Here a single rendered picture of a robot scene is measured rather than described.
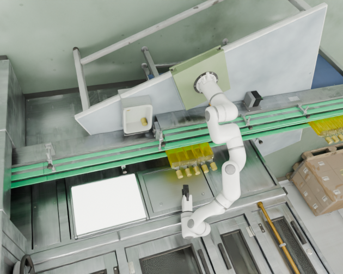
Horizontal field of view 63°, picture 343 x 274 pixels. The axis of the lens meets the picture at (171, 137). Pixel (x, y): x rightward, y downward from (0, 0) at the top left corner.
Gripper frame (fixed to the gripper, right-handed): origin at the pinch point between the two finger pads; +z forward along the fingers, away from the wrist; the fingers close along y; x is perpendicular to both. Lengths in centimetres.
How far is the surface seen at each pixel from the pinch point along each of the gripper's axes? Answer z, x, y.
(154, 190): 6.3, 17.4, -12.9
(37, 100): 87, 109, -15
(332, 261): 37, -291, -312
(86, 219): -13, 57, -12
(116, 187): 8.3, 41.9, -12.5
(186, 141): 31.9, -2.5, 6.0
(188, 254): -32.0, -1.8, -17.2
